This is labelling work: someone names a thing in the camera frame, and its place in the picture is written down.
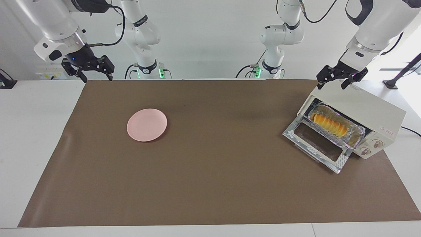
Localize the golden bread loaf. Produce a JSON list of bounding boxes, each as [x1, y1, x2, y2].
[[312, 112, 348, 137]]

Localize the aluminium foil tray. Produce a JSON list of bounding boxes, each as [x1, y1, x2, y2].
[[308, 103, 366, 148]]

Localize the cream toaster oven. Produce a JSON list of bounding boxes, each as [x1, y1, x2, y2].
[[297, 81, 407, 160]]

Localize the glass oven door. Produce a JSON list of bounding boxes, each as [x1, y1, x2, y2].
[[283, 116, 353, 174]]

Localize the black stand with long pole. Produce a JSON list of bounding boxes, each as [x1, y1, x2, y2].
[[383, 53, 421, 90]]

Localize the pink round plate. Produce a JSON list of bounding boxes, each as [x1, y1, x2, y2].
[[127, 108, 168, 142]]

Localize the small black stand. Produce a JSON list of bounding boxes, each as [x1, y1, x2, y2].
[[0, 68, 17, 89]]

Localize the brown table mat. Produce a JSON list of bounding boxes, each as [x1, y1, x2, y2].
[[18, 79, 421, 227]]

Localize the black base cable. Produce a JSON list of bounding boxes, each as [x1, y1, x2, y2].
[[124, 64, 139, 80], [235, 49, 267, 79]]

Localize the white wall socket box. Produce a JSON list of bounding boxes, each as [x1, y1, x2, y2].
[[36, 67, 68, 80]]

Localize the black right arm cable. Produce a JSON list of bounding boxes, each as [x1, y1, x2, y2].
[[87, 5, 126, 47]]

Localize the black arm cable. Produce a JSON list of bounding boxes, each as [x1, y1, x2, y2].
[[299, 0, 339, 24], [87, 5, 126, 47]]

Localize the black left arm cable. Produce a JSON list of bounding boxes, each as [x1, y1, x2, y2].
[[299, 0, 339, 24]]

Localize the black oven power cable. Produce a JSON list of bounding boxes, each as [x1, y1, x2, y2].
[[401, 126, 421, 137]]

